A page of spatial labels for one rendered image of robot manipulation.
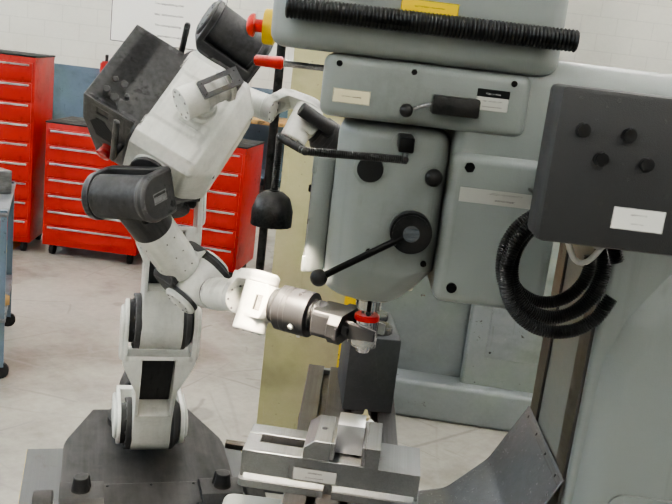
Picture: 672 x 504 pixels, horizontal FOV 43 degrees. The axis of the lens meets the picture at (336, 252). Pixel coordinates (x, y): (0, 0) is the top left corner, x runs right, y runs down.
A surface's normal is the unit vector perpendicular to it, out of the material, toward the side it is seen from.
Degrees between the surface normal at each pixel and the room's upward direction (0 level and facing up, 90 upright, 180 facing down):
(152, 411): 27
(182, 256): 98
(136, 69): 58
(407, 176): 90
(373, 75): 90
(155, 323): 81
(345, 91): 90
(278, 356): 90
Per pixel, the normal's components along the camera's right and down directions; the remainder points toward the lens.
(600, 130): -0.04, 0.22
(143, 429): 0.23, 0.47
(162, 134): 0.29, -0.30
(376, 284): -0.08, 0.65
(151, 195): 0.93, 0.06
